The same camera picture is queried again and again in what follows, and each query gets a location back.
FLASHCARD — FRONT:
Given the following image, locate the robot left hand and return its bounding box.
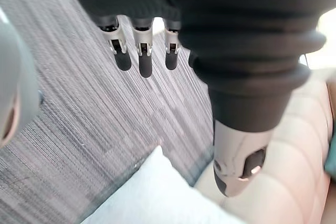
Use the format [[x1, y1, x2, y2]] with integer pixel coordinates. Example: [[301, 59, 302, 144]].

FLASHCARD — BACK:
[[60, 0, 336, 198]]

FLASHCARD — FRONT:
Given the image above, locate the beige quilted sofa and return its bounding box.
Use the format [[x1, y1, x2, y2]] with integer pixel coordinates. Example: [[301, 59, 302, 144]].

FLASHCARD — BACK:
[[194, 68, 336, 224]]

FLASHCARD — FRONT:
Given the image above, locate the teal cushion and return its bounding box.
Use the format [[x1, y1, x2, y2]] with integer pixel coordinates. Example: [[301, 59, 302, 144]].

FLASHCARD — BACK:
[[324, 132, 336, 178]]

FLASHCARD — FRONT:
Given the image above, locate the white cushion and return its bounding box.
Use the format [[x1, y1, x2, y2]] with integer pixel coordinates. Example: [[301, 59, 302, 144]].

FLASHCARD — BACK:
[[80, 145, 249, 224]]

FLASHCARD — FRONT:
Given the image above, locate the silver robot leg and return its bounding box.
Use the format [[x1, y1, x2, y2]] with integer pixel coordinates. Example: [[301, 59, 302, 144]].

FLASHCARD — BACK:
[[0, 7, 45, 148]]

